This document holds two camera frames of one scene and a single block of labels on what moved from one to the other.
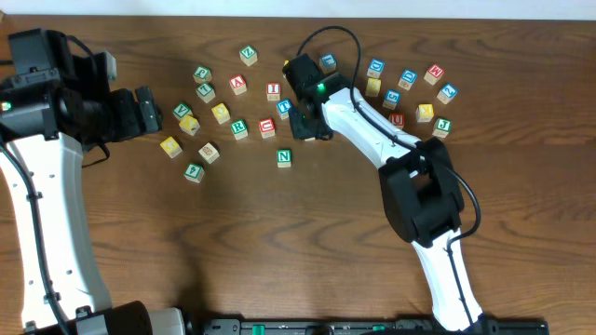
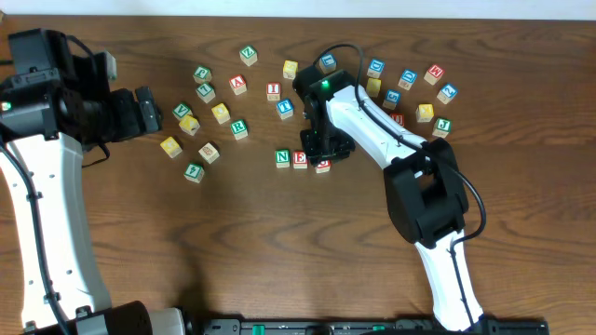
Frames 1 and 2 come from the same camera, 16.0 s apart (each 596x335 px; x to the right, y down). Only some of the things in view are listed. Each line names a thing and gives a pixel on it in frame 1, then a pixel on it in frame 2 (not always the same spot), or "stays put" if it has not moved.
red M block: (434, 74) stays put
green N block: (284, 157) stays put
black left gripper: (146, 110) stays put
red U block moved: (267, 127) -> (323, 167)
